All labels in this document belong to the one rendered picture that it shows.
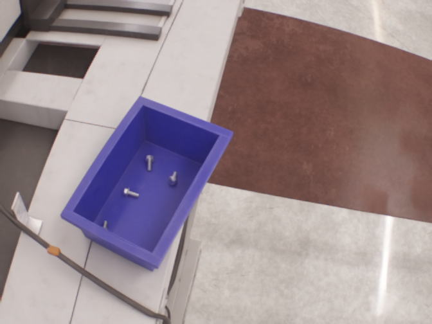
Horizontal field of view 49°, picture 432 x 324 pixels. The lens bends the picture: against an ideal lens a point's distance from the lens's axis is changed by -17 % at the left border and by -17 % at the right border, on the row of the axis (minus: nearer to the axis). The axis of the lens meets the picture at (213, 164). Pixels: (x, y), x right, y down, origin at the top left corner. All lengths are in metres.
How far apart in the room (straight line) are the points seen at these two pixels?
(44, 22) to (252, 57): 1.31
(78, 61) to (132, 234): 0.46
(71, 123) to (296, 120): 1.26
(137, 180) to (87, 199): 0.11
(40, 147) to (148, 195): 0.26
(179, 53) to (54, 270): 0.48
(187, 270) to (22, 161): 0.48
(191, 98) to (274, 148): 1.04
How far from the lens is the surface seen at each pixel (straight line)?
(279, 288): 1.68
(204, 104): 0.92
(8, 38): 1.10
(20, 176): 0.94
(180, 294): 1.19
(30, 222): 0.81
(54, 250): 0.74
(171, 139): 0.83
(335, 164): 1.96
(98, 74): 0.97
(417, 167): 2.11
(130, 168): 0.84
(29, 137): 0.99
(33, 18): 1.10
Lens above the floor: 1.53
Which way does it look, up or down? 55 degrees down
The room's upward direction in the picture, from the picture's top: 8 degrees clockwise
